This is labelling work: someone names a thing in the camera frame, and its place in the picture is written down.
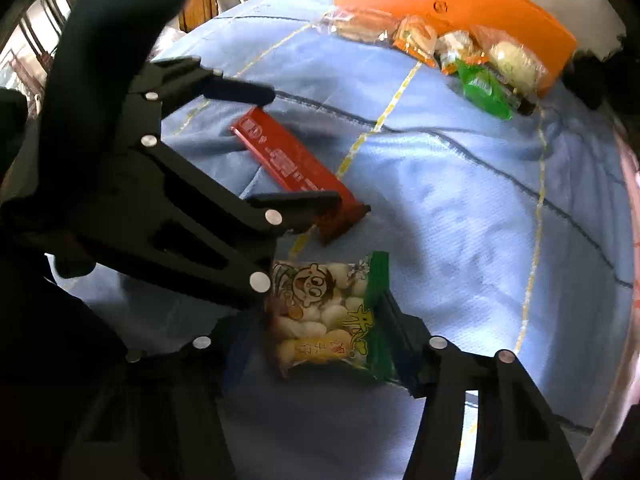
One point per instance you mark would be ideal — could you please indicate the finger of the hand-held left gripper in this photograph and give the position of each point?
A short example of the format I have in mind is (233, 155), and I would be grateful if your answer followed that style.
(300, 205)
(240, 92)

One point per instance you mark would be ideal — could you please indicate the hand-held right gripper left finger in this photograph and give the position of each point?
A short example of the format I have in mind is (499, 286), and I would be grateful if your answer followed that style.
(239, 355)

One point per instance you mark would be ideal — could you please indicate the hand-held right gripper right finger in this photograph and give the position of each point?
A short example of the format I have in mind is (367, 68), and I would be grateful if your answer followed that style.
(405, 345)

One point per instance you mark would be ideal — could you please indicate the long red snack packet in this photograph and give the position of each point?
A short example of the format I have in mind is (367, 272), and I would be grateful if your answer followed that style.
(290, 160)

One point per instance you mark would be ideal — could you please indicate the green cartoon snack packet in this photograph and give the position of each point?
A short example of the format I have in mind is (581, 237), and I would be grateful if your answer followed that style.
(325, 305)

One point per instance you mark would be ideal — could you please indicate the clear biscuit packet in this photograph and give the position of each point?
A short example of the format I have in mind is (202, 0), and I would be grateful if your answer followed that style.
(357, 25)

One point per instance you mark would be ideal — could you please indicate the blue quilted blanket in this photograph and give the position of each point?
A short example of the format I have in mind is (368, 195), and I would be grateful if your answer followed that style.
(475, 210)

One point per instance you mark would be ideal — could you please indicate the small green snack packet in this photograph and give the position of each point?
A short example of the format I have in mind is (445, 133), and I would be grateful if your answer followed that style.
(485, 92)

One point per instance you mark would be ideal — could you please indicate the dark small packet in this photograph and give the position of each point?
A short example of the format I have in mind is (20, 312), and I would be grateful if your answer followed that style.
(525, 105)

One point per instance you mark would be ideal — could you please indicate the orange cardboard box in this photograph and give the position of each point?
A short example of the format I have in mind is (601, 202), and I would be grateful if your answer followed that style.
(475, 5)

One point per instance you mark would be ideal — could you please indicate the clear white bun packet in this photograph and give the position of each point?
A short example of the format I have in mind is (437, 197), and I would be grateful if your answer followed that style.
(515, 62)

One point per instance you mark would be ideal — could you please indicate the pink blanket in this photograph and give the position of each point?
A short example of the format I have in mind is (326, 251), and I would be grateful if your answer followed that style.
(632, 180)

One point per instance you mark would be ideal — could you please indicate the dark cloth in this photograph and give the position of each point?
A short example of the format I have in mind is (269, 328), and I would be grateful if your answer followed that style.
(582, 80)

